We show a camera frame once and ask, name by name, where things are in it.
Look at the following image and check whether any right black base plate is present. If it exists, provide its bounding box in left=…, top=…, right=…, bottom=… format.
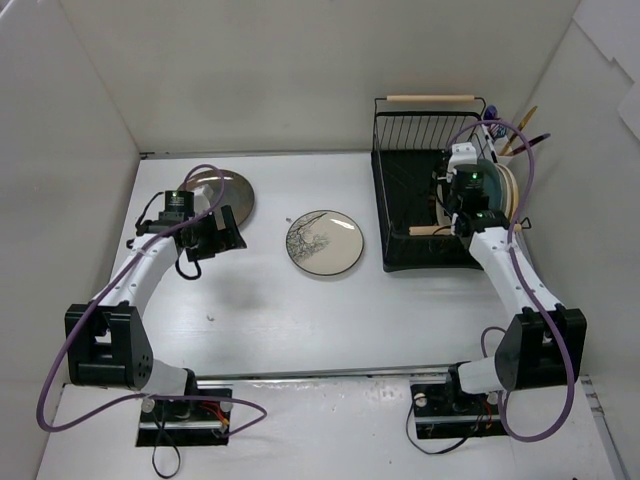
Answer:
left=409, top=382, right=507, bottom=440

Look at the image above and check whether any purple utensil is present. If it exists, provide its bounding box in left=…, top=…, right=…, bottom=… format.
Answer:
left=506, top=133, right=551, bottom=156

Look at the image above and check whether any brown speckled plate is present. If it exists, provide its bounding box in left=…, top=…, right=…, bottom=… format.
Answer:
left=178, top=169, right=255, bottom=228

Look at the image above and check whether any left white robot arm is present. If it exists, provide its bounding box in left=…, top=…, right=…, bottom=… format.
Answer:
left=65, top=190, right=246, bottom=420

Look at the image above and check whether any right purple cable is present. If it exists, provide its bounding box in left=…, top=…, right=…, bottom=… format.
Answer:
left=449, top=118, right=579, bottom=442

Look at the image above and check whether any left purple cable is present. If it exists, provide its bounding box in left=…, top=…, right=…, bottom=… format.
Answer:
left=37, top=163, right=269, bottom=434

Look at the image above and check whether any cream tree pattern plate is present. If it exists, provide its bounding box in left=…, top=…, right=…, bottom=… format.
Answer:
left=285, top=210, right=365, bottom=277

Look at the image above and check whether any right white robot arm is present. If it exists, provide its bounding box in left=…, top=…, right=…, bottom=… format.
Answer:
left=442, top=164, right=586, bottom=412

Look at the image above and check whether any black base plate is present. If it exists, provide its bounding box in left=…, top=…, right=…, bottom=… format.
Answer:
left=135, top=387, right=232, bottom=447
left=409, top=382, right=507, bottom=440

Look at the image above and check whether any pale green plate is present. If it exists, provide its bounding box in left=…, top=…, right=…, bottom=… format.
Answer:
left=495, top=163, right=515, bottom=221

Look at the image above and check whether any white utensil holder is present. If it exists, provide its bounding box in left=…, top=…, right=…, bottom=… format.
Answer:
left=486, top=125, right=513, bottom=166

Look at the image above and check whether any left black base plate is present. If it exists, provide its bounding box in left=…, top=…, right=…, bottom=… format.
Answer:
left=135, top=387, right=232, bottom=447

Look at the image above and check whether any blue-grey ceramic plate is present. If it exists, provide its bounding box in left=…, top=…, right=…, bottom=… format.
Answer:
left=478, top=158, right=502, bottom=210

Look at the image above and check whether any black striped plate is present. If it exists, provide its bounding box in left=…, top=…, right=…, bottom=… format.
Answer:
left=426, top=164, right=450, bottom=226

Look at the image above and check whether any purple cable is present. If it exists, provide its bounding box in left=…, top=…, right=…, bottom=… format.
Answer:
left=449, top=118, right=579, bottom=442
left=37, top=163, right=269, bottom=434

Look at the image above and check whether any black wire dish rack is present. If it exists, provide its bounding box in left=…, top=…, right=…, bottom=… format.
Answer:
left=371, top=95, right=498, bottom=272

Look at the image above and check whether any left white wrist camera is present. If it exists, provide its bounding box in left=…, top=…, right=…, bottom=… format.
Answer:
left=189, top=183, right=216, bottom=214

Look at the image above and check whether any blue patterned utensil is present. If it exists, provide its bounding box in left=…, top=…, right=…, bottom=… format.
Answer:
left=483, top=103, right=509, bottom=140

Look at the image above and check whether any cream and yellow plate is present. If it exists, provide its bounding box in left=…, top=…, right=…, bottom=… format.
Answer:
left=504, top=167, right=520, bottom=220

